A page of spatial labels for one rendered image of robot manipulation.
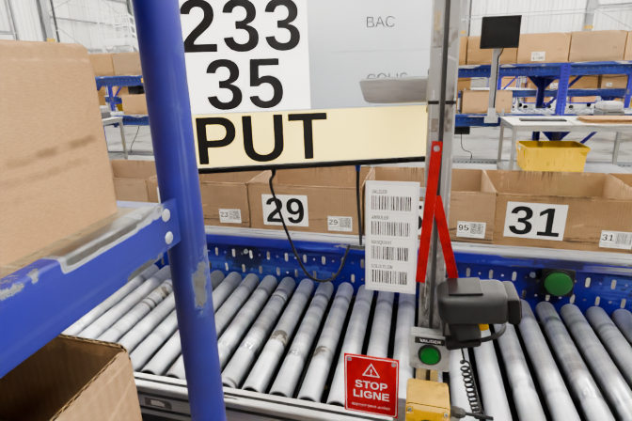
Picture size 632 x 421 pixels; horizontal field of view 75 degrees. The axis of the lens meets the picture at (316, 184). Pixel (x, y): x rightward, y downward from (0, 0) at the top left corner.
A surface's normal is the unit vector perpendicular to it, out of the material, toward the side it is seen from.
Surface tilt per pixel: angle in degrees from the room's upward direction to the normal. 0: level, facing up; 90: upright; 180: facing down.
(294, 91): 86
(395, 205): 90
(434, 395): 0
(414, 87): 90
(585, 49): 90
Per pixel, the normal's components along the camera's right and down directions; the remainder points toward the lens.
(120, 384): 0.97, 0.04
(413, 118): 0.11, 0.20
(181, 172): 0.51, 0.22
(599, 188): -0.25, 0.27
